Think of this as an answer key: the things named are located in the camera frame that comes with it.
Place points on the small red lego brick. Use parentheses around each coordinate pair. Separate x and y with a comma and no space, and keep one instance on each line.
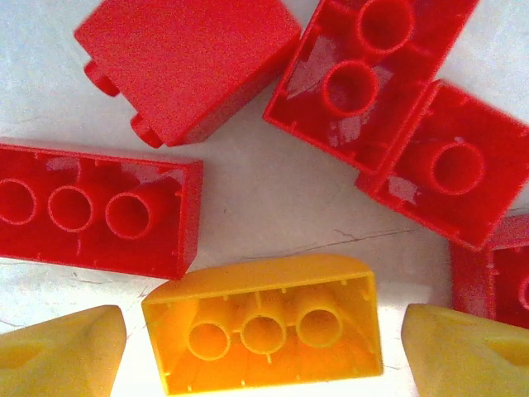
(186,62)
(496,136)

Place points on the long red lego brick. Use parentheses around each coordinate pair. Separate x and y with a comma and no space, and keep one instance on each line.
(173,215)
(475,281)
(314,49)

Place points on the long yellow lego brick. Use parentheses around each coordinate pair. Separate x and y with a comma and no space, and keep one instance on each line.
(264,273)

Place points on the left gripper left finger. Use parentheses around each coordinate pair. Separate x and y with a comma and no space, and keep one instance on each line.
(53,355)

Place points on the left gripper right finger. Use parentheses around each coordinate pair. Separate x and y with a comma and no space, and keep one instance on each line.
(467,360)

